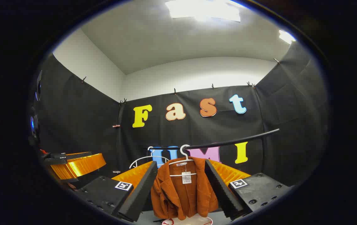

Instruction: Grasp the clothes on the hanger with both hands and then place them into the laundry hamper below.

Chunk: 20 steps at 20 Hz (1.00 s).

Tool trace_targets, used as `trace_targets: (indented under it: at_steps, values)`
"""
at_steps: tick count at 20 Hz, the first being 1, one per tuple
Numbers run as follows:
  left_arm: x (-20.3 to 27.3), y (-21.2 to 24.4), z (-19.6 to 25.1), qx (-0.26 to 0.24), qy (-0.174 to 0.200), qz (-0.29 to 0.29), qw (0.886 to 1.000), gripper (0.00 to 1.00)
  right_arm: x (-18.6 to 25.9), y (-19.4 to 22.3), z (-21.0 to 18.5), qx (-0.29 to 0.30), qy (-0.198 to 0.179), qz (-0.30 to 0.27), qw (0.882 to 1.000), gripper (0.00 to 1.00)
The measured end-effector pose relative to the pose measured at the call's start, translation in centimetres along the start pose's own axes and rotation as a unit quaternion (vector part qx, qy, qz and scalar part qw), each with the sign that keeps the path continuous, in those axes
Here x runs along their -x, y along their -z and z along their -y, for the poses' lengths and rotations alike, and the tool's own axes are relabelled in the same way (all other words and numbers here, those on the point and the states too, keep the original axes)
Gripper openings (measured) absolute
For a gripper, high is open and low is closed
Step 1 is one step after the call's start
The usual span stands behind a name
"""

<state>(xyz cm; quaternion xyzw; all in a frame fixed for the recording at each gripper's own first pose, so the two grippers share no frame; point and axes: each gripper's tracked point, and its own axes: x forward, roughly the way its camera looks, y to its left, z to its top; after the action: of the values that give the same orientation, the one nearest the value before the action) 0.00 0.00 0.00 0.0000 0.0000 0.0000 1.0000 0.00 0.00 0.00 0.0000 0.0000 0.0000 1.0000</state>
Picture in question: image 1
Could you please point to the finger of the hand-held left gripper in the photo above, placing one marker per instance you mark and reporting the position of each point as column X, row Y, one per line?
column 81, row 165

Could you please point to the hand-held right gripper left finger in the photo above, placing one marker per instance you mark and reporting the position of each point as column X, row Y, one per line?
column 140, row 193

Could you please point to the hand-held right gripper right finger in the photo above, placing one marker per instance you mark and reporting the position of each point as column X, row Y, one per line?
column 225, row 193

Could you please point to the white laundry hamper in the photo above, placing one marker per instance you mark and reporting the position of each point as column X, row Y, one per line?
column 191, row 221

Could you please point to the white plastic hanger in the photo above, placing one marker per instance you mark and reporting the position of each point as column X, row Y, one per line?
column 148, row 157
column 175, row 175

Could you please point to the black clothes rack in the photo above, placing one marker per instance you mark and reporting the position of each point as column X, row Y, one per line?
column 244, row 139

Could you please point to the black backdrop cloth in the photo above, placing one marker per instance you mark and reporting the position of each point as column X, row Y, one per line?
column 197, row 131

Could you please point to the ceiling light panel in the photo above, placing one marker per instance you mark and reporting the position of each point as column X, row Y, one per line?
column 203, row 11
column 286, row 36

